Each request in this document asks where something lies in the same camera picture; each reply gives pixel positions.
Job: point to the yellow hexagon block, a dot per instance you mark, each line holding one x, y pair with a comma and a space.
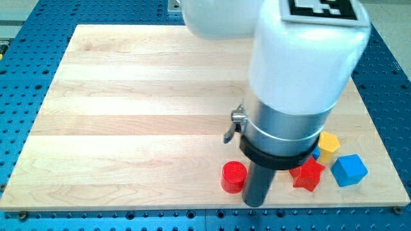
328, 144

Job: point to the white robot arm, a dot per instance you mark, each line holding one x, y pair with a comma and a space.
303, 55

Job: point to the red cylinder block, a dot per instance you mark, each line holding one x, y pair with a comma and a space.
233, 177

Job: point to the wooden board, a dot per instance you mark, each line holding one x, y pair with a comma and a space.
134, 119

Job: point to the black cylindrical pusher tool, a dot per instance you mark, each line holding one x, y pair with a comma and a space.
263, 168

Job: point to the small blue block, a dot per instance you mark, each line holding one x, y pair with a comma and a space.
316, 153

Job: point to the red star block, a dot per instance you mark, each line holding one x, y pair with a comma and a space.
308, 175

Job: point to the blue cube block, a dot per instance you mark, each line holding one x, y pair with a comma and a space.
349, 170

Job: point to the fiducial marker tag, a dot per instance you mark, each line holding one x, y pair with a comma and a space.
325, 12

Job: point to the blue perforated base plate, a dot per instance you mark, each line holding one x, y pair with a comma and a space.
32, 59

